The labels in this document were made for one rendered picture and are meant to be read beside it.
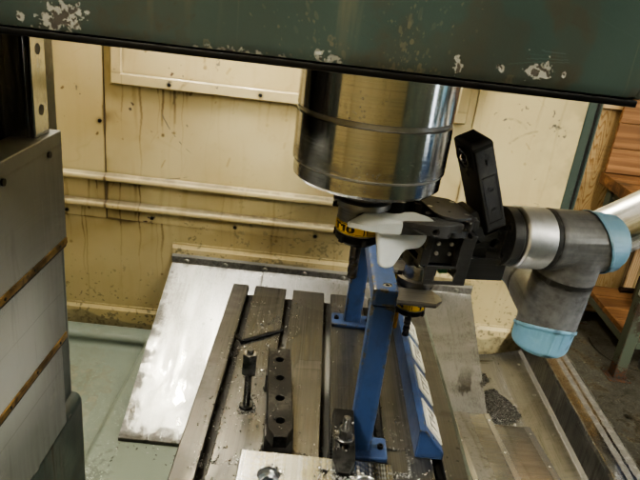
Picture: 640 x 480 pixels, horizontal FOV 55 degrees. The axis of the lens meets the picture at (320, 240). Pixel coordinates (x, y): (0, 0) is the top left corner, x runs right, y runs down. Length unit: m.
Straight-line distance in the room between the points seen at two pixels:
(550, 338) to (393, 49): 0.46
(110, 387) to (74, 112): 0.75
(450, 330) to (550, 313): 0.99
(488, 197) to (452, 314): 1.14
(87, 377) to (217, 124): 0.78
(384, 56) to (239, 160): 1.23
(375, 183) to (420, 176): 0.05
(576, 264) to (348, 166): 0.33
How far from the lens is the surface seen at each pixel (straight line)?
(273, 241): 1.78
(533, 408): 1.79
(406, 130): 0.57
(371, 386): 1.04
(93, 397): 1.77
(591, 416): 1.60
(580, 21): 0.54
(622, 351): 3.38
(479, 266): 0.73
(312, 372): 1.31
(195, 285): 1.79
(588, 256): 0.78
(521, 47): 0.52
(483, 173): 0.68
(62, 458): 1.27
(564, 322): 0.82
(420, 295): 0.98
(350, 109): 0.56
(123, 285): 1.94
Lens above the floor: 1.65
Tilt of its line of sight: 23 degrees down
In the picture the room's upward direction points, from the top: 7 degrees clockwise
